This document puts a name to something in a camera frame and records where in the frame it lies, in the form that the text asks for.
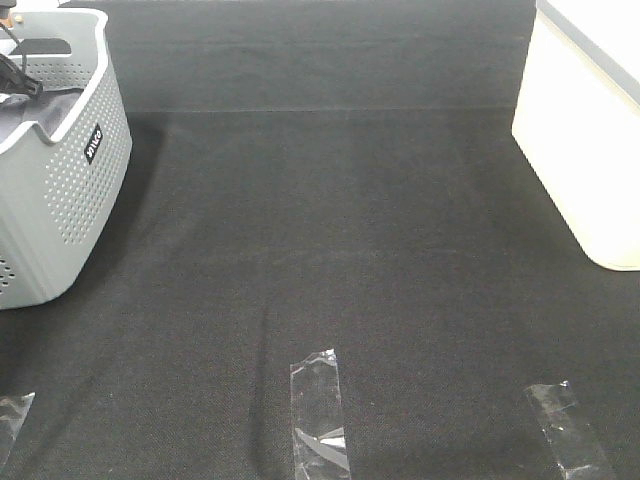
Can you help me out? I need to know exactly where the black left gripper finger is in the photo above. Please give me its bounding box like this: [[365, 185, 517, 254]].
[[1, 54, 43, 98]]

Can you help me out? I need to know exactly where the grey towel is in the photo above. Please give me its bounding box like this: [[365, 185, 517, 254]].
[[1, 89, 83, 141]]

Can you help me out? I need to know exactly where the grey perforated laundry basket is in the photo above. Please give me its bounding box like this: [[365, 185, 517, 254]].
[[1, 3, 132, 310]]

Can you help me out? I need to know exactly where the left clear tape strip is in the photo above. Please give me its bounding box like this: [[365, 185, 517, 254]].
[[0, 392, 36, 468]]

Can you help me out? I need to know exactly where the clear tape strip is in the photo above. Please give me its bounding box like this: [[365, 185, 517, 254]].
[[524, 381, 617, 480], [290, 349, 351, 479], [0, 392, 36, 468]]

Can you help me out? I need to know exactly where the middle clear tape strip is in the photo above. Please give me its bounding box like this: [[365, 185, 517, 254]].
[[290, 349, 351, 479]]

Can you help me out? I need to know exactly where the cream plastic storage box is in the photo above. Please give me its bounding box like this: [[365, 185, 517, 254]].
[[512, 1, 639, 271]]

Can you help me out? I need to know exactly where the right clear tape strip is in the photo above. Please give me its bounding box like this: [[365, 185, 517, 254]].
[[524, 381, 617, 480]]

